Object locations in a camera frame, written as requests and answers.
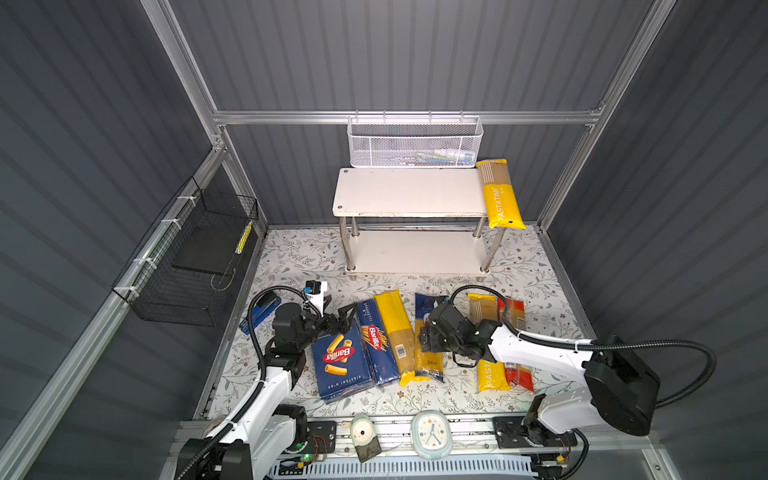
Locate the white two-tier shelf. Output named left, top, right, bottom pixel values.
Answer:
left=332, top=168, right=505, bottom=276

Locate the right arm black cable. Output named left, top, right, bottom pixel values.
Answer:
left=448, top=284, right=718, bottom=409

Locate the white analog clock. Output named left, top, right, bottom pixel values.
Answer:
left=411, top=410, right=453, bottom=460

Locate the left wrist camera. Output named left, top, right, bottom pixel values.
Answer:
left=303, top=280, right=328, bottom=315

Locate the yellow clear spaghetti bag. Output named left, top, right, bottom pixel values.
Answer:
left=374, top=290, right=429, bottom=387

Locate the yellow green marker pen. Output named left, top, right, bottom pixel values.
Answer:
left=234, top=221, right=253, bottom=255

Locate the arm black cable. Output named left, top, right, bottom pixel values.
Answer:
left=173, top=285, right=325, bottom=480
left=448, top=284, right=718, bottom=409

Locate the yellow Pastatime spaghetti bag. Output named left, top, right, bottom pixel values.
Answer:
left=476, top=159, right=526, bottom=230

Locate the blue stapler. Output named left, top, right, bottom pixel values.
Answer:
left=239, top=292, right=282, bottom=336

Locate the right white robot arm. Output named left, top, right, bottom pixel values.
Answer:
left=417, top=301, right=660, bottom=436

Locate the red spaghetti bag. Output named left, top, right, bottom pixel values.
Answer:
left=497, top=298, right=534, bottom=392

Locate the blue Barilla rigatoni box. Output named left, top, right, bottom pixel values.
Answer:
left=311, top=320, right=374, bottom=403

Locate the aluminium mounting rail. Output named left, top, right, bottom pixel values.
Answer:
left=176, top=410, right=652, bottom=480

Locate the tape roll dispenser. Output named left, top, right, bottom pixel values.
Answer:
left=350, top=413, right=383, bottom=463

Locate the white wire mesh basket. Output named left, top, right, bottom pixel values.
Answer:
left=347, top=114, right=484, bottom=168

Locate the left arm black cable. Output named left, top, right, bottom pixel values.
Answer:
left=173, top=285, right=325, bottom=480

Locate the black wire mesh basket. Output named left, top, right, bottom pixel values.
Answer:
left=113, top=179, right=259, bottom=327

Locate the blue Ankara spaghetti bag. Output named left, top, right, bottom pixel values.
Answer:
left=414, top=293, right=444, bottom=382

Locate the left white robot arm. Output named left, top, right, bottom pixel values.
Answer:
left=174, top=303, right=355, bottom=479

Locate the blue Barilla spaghetti box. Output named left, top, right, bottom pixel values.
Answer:
left=356, top=299, right=400, bottom=386

